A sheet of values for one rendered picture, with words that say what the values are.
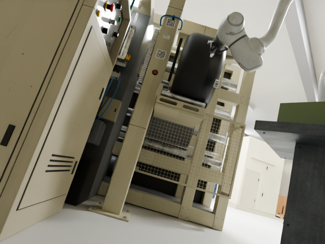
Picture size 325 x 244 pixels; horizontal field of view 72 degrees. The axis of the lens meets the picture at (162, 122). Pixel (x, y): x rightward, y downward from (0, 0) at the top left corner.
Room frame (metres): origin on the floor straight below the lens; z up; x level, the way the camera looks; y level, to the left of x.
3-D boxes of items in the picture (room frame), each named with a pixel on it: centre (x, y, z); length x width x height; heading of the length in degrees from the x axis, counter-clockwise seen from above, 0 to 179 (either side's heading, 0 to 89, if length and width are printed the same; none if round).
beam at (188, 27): (1.98, -0.21, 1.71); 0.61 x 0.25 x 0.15; 91
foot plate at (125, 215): (1.65, 0.16, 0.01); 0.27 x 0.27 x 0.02; 1
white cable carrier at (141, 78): (1.62, 0.25, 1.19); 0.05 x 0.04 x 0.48; 1
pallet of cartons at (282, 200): (8.55, -5.33, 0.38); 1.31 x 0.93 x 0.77; 139
